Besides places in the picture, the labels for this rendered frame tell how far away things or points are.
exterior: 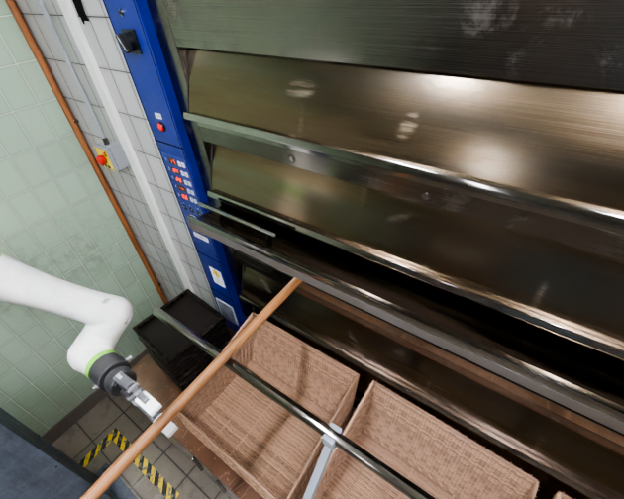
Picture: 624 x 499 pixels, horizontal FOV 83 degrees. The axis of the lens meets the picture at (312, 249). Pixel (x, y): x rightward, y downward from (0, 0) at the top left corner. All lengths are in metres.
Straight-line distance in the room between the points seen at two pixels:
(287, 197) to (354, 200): 0.21
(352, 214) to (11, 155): 1.47
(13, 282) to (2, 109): 0.94
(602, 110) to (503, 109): 0.13
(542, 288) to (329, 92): 0.59
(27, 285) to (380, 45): 0.98
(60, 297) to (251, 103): 0.71
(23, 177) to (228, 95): 1.17
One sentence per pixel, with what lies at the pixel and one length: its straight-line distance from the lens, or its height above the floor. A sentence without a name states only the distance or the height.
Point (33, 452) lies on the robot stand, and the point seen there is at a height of 0.75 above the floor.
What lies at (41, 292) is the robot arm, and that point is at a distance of 1.14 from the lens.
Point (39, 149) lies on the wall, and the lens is 1.96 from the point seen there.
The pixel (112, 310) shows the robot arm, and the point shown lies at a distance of 1.18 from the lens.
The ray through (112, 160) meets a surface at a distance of 1.69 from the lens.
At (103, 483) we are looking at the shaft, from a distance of 1.04.
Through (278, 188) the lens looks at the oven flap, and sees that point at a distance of 1.04.
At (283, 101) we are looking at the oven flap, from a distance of 0.90.
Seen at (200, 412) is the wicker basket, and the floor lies 0.60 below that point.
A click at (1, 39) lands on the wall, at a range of 1.90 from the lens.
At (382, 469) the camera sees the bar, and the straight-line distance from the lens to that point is 0.94.
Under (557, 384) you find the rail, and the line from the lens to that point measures 0.82.
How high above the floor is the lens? 2.07
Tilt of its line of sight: 41 degrees down
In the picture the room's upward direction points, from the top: 5 degrees counter-clockwise
